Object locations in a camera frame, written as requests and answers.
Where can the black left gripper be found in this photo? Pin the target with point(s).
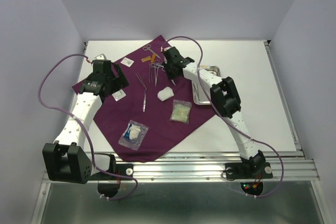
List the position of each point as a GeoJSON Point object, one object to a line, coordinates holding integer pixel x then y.
{"type": "Point", "coordinates": [121, 82]}

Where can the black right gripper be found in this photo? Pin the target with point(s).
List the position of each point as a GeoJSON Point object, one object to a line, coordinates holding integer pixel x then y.
{"type": "Point", "coordinates": [170, 76]}

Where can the steel instrument tray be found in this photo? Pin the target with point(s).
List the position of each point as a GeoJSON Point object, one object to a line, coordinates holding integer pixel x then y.
{"type": "Point", "coordinates": [212, 70]}

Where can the steel tweezers pair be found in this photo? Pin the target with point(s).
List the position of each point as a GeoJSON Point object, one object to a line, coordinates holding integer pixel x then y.
{"type": "Point", "coordinates": [198, 92]}

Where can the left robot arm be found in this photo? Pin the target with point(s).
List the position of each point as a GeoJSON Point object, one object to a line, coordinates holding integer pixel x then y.
{"type": "Point", "coordinates": [64, 158]}

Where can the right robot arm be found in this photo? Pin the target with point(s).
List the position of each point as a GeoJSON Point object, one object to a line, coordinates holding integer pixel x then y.
{"type": "Point", "coordinates": [224, 97]}

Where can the white sterile pouch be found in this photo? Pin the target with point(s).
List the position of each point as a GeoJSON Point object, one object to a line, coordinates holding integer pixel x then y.
{"type": "Point", "coordinates": [119, 95]}

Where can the steel hemostat forceps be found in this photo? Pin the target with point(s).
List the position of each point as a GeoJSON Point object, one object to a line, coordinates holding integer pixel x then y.
{"type": "Point", "coordinates": [155, 67]}

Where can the long steel forceps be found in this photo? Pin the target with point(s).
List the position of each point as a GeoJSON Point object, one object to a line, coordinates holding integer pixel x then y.
{"type": "Point", "coordinates": [141, 81]}

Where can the small white label packet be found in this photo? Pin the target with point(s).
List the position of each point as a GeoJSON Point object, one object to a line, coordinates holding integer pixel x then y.
{"type": "Point", "coordinates": [127, 62]}

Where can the white folded gauze pad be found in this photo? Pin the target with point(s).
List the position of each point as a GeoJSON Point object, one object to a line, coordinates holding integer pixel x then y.
{"type": "Point", "coordinates": [165, 94]}

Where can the small steel scissors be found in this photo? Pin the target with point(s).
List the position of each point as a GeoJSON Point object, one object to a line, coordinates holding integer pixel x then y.
{"type": "Point", "coordinates": [148, 47]}

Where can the purple cloth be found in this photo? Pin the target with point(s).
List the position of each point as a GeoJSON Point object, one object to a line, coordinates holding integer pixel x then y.
{"type": "Point", "coordinates": [203, 133]}

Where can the green-white sealed packet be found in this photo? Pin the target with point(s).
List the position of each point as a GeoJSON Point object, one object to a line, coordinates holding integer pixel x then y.
{"type": "Point", "coordinates": [181, 111]}

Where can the blue-white gauze packet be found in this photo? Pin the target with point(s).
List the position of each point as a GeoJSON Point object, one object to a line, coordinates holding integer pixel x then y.
{"type": "Point", "coordinates": [133, 136]}

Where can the steel scalpel handle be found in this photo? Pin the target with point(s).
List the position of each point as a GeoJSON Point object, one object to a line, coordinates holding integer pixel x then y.
{"type": "Point", "coordinates": [144, 101]}

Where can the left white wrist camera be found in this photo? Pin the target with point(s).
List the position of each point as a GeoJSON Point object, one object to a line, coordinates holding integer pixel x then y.
{"type": "Point", "coordinates": [100, 57]}

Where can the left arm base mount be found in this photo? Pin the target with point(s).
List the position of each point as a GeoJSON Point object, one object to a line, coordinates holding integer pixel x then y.
{"type": "Point", "coordinates": [115, 180]}

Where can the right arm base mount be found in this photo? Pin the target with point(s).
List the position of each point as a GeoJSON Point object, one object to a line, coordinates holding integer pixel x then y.
{"type": "Point", "coordinates": [252, 171]}

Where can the aluminium front rail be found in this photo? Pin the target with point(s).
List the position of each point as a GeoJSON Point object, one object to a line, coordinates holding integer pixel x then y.
{"type": "Point", "coordinates": [209, 167]}

